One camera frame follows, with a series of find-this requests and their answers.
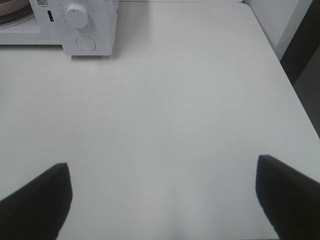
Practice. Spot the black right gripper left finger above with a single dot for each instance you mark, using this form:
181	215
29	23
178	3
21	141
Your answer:
38	210

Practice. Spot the lower white timer knob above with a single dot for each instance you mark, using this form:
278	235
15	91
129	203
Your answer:
77	15

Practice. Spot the pink round plate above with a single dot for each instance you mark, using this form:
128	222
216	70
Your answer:
11	6

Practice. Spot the round white door button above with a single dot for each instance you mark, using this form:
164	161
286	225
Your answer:
85	43

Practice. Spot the white microwave oven body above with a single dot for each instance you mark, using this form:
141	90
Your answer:
42	23

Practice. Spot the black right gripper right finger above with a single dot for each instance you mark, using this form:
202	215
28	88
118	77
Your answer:
290	200

